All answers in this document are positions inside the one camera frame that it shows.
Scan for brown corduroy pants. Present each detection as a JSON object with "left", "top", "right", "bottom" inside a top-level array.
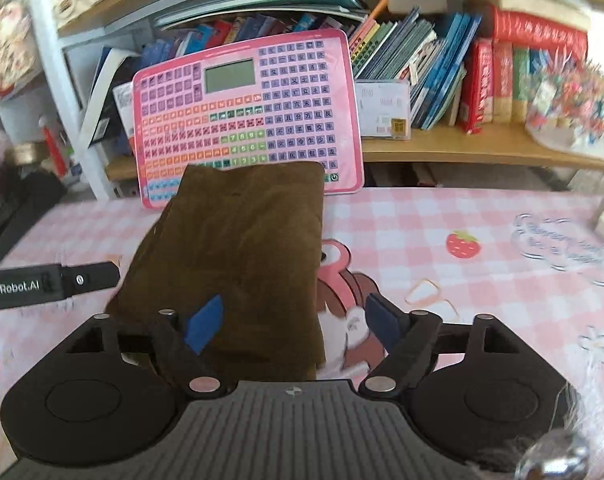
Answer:
[{"left": 106, "top": 162, "right": 325, "bottom": 382}]

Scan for brass bowl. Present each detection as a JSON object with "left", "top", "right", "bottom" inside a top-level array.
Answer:
[{"left": 6, "top": 141, "right": 49, "bottom": 166}]

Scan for pink checkered cartoon desk mat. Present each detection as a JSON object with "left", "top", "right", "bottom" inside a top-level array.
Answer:
[{"left": 0, "top": 188, "right": 604, "bottom": 479}]

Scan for white leaning book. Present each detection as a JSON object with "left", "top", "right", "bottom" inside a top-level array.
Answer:
[{"left": 80, "top": 47, "right": 140, "bottom": 148}]

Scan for red dictionary book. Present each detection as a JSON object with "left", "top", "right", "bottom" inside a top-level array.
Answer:
[{"left": 457, "top": 38, "right": 492, "bottom": 134}]

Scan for pink learning keyboard tablet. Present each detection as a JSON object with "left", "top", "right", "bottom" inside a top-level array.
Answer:
[{"left": 132, "top": 29, "right": 364, "bottom": 209}]

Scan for wooden shelf board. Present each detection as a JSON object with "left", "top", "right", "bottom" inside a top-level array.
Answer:
[{"left": 361, "top": 124, "right": 604, "bottom": 172}]

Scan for blue books row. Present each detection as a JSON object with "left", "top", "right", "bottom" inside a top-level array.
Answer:
[{"left": 114, "top": 13, "right": 329, "bottom": 88}]

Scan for white orange box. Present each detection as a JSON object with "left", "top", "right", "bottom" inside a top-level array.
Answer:
[{"left": 112, "top": 81, "right": 135, "bottom": 151}]

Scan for red tassel ornament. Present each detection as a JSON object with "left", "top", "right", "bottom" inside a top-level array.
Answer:
[{"left": 38, "top": 115, "right": 68, "bottom": 179}]

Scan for black box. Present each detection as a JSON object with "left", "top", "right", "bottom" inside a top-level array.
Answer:
[{"left": 0, "top": 168, "right": 67, "bottom": 263}]

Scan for white bookshelf upright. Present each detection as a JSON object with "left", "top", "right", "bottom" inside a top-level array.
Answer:
[{"left": 28, "top": 0, "right": 116, "bottom": 200}]

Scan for colourful candy bouquet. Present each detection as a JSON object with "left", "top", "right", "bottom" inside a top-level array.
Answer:
[{"left": 525, "top": 51, "right": 604, "bottom": 162}]

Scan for clear plastic card case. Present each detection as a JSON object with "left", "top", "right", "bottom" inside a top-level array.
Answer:
[{"left": 355, "top": 79, "right": 411, "bottom": 140}]

